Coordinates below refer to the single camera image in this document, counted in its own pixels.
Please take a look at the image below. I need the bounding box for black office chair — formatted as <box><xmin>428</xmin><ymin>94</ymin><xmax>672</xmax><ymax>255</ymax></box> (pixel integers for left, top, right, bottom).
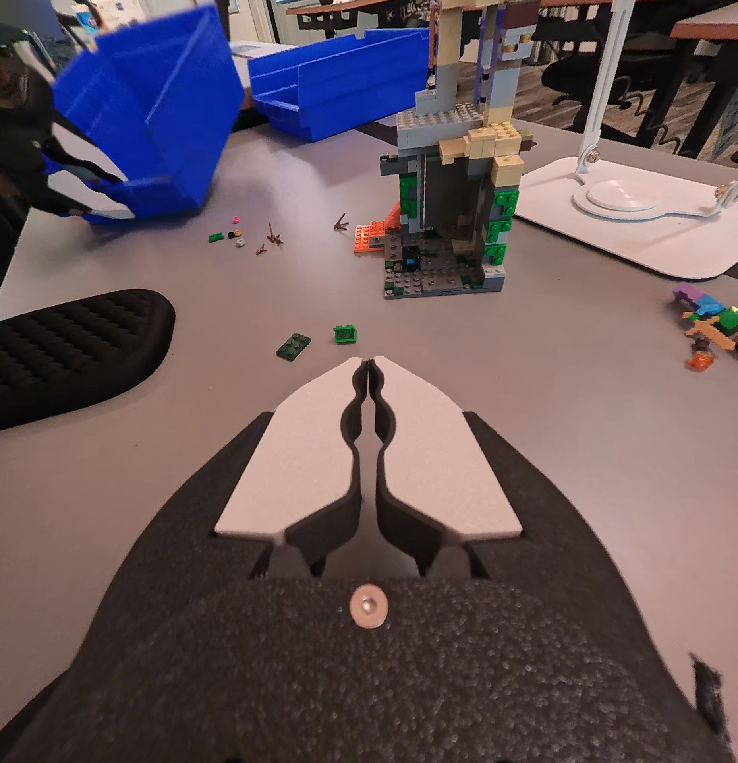
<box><xmin>542</xmin><ymin>30</ymin><xmax>644</xmax><ymax>129</ymax></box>

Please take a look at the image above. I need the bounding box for toy brick castle model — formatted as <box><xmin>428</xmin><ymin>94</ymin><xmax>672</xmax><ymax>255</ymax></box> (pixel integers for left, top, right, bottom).
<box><xmin>354</xmin><ymin>0</ymin><xmax>537</xmax><ymax>300</ymax></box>

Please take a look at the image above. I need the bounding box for pile of colourful loose bricks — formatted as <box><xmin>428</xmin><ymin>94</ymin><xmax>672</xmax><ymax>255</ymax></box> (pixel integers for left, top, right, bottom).
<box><xmin>672</xmin><ymin>283</ymin><xmax>738</xmax><ymax>373</ymax></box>

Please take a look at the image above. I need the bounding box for black wrist rest cushion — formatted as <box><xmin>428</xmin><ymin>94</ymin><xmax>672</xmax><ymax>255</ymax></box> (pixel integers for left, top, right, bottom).
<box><xmin>0</xmin><ymin>289</ymin><xmax>176</xmax><ymax>435</ymax></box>

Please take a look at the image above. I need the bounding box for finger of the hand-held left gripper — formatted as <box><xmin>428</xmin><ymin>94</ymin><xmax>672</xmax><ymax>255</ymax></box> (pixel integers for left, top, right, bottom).
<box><xmin>46</xmin><ymin>132</ymin><xmax>124</xmax><ymax>186</ymax></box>
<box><xmin>47</xmin><ymin>186</ymin><xmax>135</xmax><ymax>221</ymax></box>

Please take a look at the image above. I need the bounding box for wooden far table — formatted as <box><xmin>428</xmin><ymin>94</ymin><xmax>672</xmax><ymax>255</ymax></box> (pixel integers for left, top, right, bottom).
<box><xmin>286</xmin><ymin>0</ymin><xmax>435</xmax><ymax>31</ymax></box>

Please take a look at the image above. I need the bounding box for wooden white book stand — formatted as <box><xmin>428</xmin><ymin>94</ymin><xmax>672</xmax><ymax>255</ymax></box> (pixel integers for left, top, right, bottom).
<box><xmin>515</xmin><ymin>0</ymin><xmax>738</xmax><ymax>281</ymax></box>

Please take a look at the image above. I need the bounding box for blue plastic storage bin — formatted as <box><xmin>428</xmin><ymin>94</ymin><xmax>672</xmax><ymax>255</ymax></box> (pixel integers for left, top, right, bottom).
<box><xmin>52</xmin><ymin>3</ymin><xmax>246</xmax><ymax>224</ymax></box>
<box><xmin>248</xmin><ymin>27</ymin><xmax>432</xmax><ymax>143</ymax></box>

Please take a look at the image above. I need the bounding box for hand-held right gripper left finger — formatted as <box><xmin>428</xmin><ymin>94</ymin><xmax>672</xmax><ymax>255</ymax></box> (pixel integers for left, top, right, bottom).
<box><xmin>215</xmin><ymin>359</ymin><xmax>368</xmax><ymax>578</ymax></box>

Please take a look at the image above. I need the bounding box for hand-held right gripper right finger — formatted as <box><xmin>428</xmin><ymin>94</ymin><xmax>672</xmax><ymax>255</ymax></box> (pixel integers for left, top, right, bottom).
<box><xmin>371</xmin><ymin>356</ymin><xmax>523</xmax><ymax>578</ymax></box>

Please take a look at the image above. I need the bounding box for grey side desk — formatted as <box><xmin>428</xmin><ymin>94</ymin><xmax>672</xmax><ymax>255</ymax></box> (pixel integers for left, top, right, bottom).
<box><xmin>670</xmin><ymin>3</ymin><xmax>738</xmax><ymax>159</ymax></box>

